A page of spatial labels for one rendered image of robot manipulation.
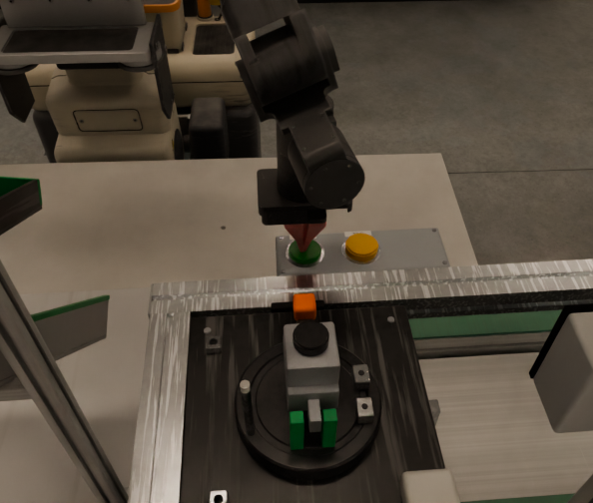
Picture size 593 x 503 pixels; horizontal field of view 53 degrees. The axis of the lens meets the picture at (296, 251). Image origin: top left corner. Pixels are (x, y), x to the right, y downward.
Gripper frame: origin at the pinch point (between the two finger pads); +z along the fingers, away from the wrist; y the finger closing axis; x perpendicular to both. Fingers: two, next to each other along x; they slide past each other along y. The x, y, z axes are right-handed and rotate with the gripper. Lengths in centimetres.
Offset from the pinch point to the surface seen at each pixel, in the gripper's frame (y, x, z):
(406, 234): 13.4, 2.3, 1.6
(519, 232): 85, 94, 97
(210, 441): -10.5, -24.4, 0.8
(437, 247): 16.8, -0.2, 1.6
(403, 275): 11.7, -4.6, 1.6
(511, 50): 122, 219, 96
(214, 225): -12.2, 16.1, 11.7
